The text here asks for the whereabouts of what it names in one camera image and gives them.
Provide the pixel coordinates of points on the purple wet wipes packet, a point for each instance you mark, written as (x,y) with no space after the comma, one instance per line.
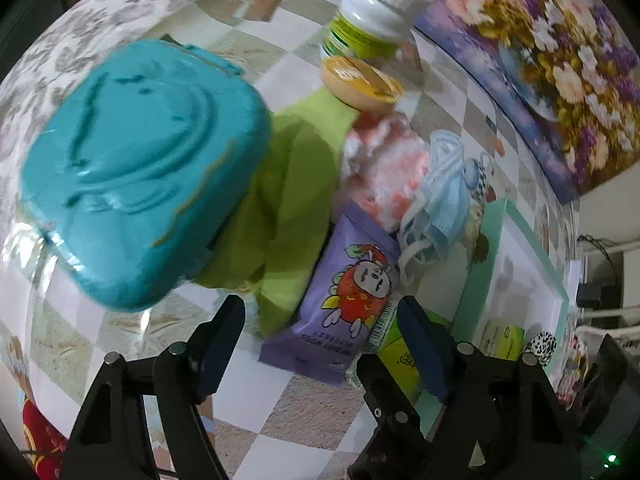
(345,300)

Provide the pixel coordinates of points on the white pill bottle green label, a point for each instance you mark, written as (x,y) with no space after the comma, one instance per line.
(365,20)

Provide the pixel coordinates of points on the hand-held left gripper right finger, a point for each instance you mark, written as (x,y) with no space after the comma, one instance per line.
(420,345)

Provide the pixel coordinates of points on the black power adapter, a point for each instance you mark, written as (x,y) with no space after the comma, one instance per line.
(597,295)

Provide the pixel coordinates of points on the light green cloth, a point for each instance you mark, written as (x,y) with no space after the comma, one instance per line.
(295,185)

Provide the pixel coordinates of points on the small green tissue pack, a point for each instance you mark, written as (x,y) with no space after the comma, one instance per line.
(502,340)

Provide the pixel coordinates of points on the blue face mask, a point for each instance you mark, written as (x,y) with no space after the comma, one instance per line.
(440,200)

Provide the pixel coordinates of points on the white tray with green rim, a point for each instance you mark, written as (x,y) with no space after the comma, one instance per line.
(520,285)

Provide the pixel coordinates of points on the pink white striped fuzzy sock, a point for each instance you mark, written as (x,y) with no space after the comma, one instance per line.
(390,175)

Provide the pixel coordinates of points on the red floral cloth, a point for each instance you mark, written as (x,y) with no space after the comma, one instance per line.
(42,440)

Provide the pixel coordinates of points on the white power strip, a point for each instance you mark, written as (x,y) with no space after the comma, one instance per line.
(575,275)

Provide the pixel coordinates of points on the teal plastic box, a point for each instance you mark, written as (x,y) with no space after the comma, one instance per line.
(145,170)

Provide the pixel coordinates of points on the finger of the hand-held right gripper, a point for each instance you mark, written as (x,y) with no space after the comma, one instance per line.
(395,435)

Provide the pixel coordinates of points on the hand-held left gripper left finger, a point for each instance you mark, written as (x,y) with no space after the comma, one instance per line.
(220,345)

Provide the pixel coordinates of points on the floral painting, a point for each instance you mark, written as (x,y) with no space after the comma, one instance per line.
(550,60)

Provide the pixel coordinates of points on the small orange round container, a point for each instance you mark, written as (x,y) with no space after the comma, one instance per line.
(360,82)

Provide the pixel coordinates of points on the large green tissue pack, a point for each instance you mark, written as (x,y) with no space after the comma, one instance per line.
(400,365)

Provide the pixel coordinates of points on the leopard print cloth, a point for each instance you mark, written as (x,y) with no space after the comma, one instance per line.
(540,350)

